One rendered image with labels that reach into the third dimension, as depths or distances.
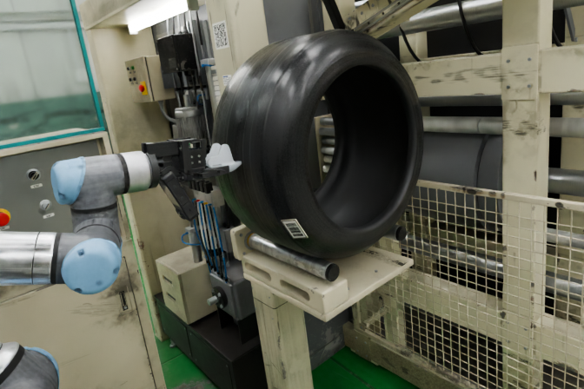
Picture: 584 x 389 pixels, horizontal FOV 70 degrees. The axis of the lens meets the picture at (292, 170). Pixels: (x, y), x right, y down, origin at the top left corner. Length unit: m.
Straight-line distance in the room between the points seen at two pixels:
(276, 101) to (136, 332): 1.07
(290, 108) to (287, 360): 0.99
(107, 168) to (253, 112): 0.32
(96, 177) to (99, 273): 0.18
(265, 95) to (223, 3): 0.45
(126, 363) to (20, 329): 0.38
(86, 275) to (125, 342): 1.02
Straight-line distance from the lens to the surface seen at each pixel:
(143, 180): 0.80
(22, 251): 0.68
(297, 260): 1.10
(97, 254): 0.65
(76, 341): 1.61
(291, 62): 0.92
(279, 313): 1.49
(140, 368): 1.74
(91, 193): 0.78
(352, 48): 0.99
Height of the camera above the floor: 1.39
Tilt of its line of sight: 14 degrees down
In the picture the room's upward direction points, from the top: 7 degrees counter-clockwise
